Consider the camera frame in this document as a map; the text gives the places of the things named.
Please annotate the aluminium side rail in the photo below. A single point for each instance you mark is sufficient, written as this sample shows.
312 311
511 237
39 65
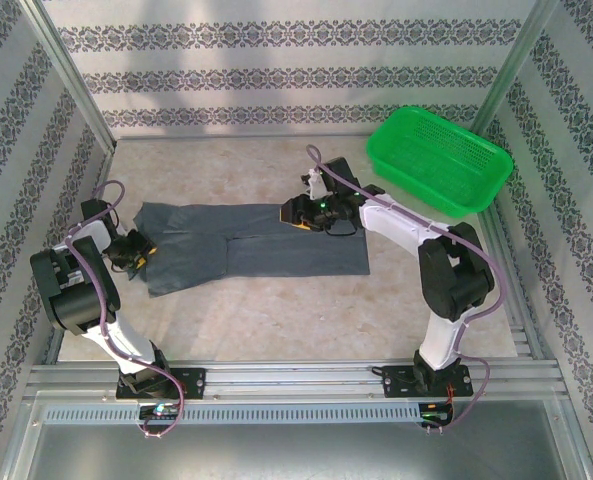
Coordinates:
521 310

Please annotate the aluminium mounting rail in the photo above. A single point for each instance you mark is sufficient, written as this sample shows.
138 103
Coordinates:
296 380

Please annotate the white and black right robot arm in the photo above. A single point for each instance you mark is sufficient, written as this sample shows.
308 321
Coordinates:
456 285

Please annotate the aluminium frame post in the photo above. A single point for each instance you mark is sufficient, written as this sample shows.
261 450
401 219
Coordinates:
71 75
513 70

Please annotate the grey t-shirt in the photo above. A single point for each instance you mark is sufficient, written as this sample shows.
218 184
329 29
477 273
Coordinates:
276 250

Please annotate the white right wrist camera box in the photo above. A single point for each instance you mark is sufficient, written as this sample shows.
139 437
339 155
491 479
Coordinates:
314 182

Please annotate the green plastic basket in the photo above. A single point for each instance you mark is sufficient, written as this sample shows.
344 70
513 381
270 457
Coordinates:
441 150

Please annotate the grey metal sheet panel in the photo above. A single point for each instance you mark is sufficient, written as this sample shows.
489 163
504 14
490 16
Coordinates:
296 455

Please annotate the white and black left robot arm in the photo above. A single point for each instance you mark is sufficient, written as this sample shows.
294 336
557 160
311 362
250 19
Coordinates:
76 305

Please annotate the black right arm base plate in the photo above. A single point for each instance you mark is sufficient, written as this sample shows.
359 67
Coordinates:
396 382

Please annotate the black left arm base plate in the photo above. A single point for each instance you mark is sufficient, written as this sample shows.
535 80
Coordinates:
193 382

